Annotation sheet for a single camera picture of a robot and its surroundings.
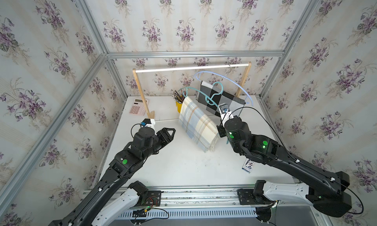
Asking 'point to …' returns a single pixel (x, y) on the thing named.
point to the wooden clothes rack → (151, 113)
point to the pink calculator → (137, 107)
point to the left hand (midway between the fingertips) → (176, 135)
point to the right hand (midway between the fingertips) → (225, 115)
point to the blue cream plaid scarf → (198, 126)
